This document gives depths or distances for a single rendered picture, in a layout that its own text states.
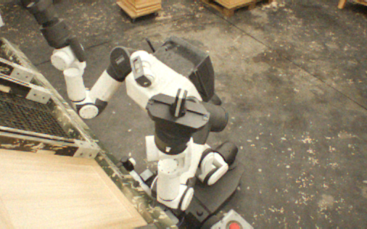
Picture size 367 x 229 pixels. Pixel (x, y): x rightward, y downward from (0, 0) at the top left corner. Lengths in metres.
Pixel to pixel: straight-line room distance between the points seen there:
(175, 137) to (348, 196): 2.11
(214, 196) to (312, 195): 0.84
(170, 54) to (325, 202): 1.82
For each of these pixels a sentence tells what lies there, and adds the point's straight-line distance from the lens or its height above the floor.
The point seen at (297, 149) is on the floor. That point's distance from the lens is 2.61.
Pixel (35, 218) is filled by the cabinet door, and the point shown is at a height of 1.24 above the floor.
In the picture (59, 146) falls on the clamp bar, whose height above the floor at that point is 1.10.
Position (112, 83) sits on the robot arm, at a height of 1.24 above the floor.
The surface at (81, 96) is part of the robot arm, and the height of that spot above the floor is 1.21.
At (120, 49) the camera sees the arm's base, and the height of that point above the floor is 1.38.
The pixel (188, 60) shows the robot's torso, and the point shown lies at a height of 1.40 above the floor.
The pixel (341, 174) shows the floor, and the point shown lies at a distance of 2.62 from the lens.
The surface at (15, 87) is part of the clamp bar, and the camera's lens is 1.60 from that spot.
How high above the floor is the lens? 1.96
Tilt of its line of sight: 47 degrees down
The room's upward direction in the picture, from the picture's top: straight up
